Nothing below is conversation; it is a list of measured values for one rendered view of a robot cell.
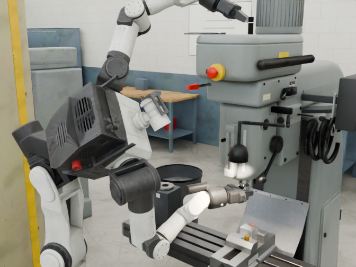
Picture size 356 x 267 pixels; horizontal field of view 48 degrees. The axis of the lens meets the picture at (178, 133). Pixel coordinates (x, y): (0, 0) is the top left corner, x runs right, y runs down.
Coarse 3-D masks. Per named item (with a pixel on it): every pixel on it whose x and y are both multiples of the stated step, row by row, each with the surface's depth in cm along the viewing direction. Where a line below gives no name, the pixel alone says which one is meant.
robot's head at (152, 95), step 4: (152, 92) 136; (156, 92) 137; (148, 96) 136; (152, 96) 135; (156, 96) 138; (160, 96) 138; (144, 100) 137; (148, 100) 137; (152, 100) 136; (160, 100) 137; (140, 104) 138; (156, 104) 135; (164, 104) 138; (160, 108) 136; (164, 108) 138; (160, 112) 136; (164, 112) 137
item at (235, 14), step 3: (234, 9) 153; (234, 12) 152; (237, 12) 152; (240, 12) 153; (231, 15) 154; (234, 15) 153; (237, 15) 153; (240, 15) 152; (243, 15) 152; (234, 18) 154; (237, 18) 153; (240, 18) 152; (243, 18) 152; (246, 18) 152; (243, 21) 152
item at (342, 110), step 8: (344, 80) 156; (352, 80) 154; (344, 88) 157; (352, 88) 155; (344, 96) 157; (352, 96) 155; (344, 104) 158; (352, 104) 156; (336, 112) 160; (344, 112) 158; (352, 112) 156; (336, 120) 161; (344, 120) 159; (352, 120) 157; (336, 128) 161; (344, 128) 159; (352, 128) 157
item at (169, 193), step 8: (168, 184) 206; (160, 192) 200; (168, 192) 199; (176, 192) 203; (160, 200) 201; (168, 200) 198; (176, 200) 204; (160, 208) 202; (168, 208) 199; (176, 208) 205; (160, 216) 203; (168, 216) 200; (160, 224) 204
